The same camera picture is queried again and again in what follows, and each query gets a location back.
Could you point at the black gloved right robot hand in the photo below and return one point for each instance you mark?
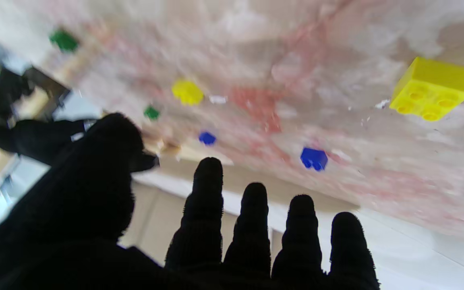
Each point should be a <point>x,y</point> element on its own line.
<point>38,139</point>

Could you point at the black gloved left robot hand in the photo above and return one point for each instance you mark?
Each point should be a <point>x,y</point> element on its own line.
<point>75,225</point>

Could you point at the green toy brick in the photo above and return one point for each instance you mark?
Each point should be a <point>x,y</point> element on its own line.
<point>63,40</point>
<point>151,112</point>

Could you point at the yellow toy brick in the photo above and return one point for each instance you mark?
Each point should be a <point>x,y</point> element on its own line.
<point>187,92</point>
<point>431,88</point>

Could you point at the blue toy brick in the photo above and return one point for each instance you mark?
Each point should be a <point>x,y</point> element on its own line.
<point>207,138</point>
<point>313,158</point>

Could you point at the small white paper scrap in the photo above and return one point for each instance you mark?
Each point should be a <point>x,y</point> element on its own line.
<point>218,99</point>

